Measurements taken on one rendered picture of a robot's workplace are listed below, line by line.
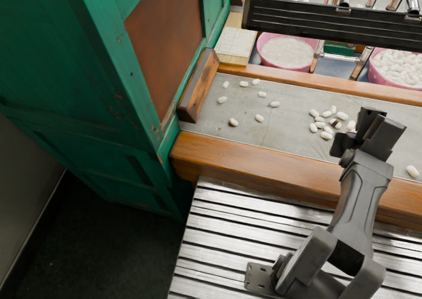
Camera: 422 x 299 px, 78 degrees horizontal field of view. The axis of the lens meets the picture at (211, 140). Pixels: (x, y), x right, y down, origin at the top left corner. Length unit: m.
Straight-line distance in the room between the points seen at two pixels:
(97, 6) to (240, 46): 0.76
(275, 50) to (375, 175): 0.79
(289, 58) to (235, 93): 0.31
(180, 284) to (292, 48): 0.98
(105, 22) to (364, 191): 0.50
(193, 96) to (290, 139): 0.35
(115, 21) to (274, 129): 0.61
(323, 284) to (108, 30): 0.51
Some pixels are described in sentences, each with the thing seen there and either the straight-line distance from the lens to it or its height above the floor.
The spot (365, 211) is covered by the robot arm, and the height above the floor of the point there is 1.09.
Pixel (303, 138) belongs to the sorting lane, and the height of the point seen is 0.74.
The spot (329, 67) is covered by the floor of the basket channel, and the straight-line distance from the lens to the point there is 1.27.
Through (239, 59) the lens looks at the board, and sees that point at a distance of 1.09.
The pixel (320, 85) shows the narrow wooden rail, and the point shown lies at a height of 0.76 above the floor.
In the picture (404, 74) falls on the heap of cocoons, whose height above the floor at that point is 0.74.
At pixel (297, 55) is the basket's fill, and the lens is 1.20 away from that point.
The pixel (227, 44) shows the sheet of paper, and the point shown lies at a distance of 1.15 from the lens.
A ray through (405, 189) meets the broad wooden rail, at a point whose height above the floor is 0.76.
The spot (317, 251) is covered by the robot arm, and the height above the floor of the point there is 1.12.
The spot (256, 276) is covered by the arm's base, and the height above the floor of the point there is 0.68.
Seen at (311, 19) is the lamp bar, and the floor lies 1.08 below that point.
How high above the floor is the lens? 1.49
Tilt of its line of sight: 58 degrees down
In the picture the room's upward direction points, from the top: 6 degrees counter-clockwise
